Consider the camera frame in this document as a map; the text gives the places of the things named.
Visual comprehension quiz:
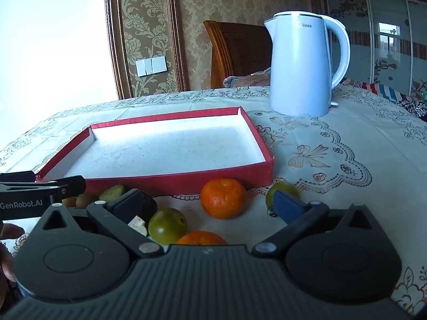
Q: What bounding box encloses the pink pillow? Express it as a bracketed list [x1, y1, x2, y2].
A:
[223, 67, 271, 89]

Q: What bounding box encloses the person's left hand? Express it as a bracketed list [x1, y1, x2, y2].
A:
[0, 224, 25, 283]

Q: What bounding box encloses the striped blanket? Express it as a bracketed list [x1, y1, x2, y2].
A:
[340, 78, 406, 105]

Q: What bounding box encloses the red shallow cardboard box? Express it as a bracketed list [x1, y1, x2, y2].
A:
[35, 106, 275, 198]

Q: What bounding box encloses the brown wall moulding frame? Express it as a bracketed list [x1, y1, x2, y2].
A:
[103, 0, 187, 101]

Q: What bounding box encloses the green cucumber piece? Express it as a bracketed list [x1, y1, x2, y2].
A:
[99, 184, 125, 203]

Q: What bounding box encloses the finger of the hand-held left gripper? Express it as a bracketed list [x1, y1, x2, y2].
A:
[0, 175, 86, 204]
[0, 171, 36, 184]

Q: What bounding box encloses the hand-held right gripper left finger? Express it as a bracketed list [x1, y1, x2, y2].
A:
[35, 189, 164, 259]

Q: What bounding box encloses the wooden bed headboard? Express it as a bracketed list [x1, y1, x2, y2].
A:
[203, 20, 272, 89]

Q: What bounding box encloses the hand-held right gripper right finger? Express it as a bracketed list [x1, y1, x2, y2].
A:
[252, 191, 388, 257]

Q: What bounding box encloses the orange mandarin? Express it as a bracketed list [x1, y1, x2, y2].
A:
[200, 178, 248, 220]
[176, 231, 228, 245]

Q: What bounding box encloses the white electric kettle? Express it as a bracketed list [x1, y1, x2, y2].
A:
[263, 11, 351, 118]

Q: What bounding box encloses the white lace tablecloth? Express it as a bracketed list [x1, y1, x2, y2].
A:
[0, 85, 427, 317]

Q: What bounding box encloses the dark floral cloth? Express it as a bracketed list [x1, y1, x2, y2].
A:
[397, 91, 427, 118]

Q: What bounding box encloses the brown kiwi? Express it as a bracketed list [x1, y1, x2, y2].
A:
[76, 192, 99, 208]

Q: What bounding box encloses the white wall light switch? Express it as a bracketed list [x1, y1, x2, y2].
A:
[136, 57, 167, 77]

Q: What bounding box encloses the floral glass wardrobe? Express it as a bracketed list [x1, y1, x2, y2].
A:
[323, 0, 427, 107]

